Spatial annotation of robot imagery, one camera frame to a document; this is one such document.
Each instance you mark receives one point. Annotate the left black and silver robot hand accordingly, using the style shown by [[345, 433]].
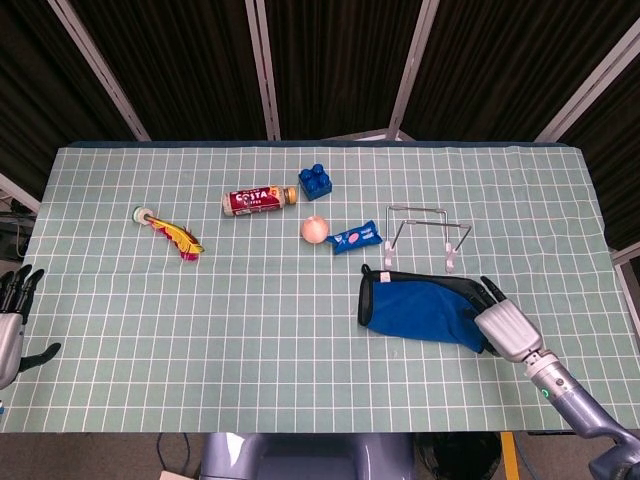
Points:
[[12, 330]]

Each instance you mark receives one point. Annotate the colourful feather shuttlecock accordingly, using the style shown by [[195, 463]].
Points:
[[175, 235]]

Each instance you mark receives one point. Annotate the pink ball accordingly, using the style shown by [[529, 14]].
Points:
[[315, 230]]

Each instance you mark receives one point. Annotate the green grid tablecloth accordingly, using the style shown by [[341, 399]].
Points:
[[200, 325]]

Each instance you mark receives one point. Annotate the dark pleated screen panel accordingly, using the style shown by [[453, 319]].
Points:
[[30, 90], [340, 65], [185, 65], [510, 60], [615, 165]]

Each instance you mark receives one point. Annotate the blue building block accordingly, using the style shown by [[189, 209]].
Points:
[[316, 186]]

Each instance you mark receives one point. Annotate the red Costa coffee bottle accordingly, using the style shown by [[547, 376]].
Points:
[[255, 200]]

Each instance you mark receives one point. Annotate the black and blue cloth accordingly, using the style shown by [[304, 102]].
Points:
[[415, 310]]

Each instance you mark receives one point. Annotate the right silver purple robot arm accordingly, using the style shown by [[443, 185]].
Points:
[[575, 405]]

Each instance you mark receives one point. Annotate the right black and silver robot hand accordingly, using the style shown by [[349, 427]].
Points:
[[510, 330]]

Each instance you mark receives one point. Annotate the white screen frame post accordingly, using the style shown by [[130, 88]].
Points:
[[20, 195], [263, 70], [592, 85], [413, 70], [100, 70], [625, 255]]

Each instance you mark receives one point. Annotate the purple grey robot torso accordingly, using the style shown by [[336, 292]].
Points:
[[300, 457]]

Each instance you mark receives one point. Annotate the white paper sheet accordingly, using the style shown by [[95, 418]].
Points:
[[175, 476]]

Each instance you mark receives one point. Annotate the blue snack packet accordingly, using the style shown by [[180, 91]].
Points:
[[352, 238]]

